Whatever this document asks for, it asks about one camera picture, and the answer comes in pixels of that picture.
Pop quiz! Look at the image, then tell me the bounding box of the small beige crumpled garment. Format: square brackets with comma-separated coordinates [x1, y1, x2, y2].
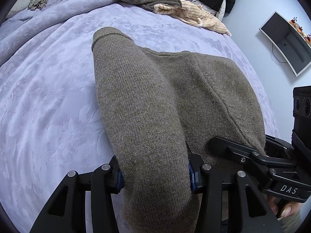
[27, 0, 48, 10]

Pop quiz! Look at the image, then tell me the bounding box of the wall monitor screen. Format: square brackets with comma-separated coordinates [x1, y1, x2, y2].
[259, 11, 310, 76]

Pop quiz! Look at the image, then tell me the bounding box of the olive brown knit sweater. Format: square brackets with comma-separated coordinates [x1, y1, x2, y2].
[92, 27, 265, 232]

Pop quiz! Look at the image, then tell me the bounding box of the round cream pleated cushion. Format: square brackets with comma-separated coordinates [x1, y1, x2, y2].
[5, 0, 31, 19]

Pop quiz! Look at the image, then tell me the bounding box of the cream striped garment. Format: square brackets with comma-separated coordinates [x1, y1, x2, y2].
[153, 0, 231, 36]

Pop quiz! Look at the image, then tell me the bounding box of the lavender plush blanket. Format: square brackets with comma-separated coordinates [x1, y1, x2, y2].
[1, 0, 279, 232]

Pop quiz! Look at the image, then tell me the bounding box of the person right hand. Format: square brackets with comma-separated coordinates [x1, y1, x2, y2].
[266, 195, 303, 218]

